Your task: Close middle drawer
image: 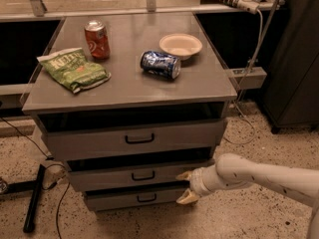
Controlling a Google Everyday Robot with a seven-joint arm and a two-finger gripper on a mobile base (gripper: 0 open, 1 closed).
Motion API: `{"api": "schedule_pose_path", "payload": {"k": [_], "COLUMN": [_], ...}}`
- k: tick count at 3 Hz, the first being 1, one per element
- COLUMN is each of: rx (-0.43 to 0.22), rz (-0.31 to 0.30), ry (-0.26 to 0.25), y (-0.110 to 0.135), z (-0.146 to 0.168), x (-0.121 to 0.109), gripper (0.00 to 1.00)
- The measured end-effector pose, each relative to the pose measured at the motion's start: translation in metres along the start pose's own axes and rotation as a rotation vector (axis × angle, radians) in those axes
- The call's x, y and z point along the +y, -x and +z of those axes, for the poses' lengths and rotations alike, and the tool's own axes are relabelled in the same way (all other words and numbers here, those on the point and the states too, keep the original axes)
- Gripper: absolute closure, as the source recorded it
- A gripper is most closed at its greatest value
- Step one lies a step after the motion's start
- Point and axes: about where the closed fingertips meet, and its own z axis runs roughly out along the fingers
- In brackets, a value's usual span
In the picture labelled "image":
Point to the dark cabinet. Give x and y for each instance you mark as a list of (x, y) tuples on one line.
[(290, 94)]

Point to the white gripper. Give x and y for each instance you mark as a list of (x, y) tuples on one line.
[(197, 181)]

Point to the grey drawer cabinet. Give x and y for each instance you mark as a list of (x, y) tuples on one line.
[(131, 97)]

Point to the black floor stand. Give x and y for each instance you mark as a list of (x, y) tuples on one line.
[(35, 186)]

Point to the grey drawer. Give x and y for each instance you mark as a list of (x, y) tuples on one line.
[(144, 138), (128, 176), (116, 198)]

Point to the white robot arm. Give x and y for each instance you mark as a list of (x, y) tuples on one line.
[(232, 171)]

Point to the white paper bowl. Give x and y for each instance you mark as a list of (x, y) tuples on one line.
[(181, 45)]

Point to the green chip bag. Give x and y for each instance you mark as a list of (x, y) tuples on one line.
[(71, 69)]

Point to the grey mounting box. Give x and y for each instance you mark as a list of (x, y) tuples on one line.
[(243, 80)]

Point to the blue soda can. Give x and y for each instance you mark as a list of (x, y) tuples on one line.
[(160, 64)]

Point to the grey bottom drawer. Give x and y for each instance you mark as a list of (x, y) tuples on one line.
[(116, 198)]

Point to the grey top drawer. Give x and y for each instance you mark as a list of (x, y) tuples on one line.
[(144, 138)]

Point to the orange soda can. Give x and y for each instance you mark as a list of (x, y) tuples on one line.
[(97, 39)]

